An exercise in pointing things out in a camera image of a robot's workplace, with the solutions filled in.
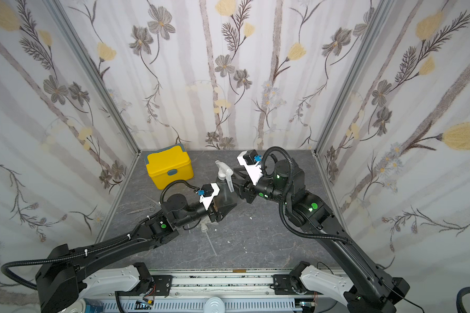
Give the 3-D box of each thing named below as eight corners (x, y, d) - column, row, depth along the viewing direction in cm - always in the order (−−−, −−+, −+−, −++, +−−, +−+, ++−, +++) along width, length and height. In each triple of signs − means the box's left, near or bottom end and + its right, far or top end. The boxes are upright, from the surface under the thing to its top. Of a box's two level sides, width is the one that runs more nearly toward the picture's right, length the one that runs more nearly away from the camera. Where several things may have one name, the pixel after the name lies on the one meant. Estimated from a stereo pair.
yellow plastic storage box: (160, 196, 102) (149, 179, 90) (153, 172, 113) (143, 153, 101) (197, 181, 108) (192, 163, 96) (187, 160, 119) (182, 141, 107)
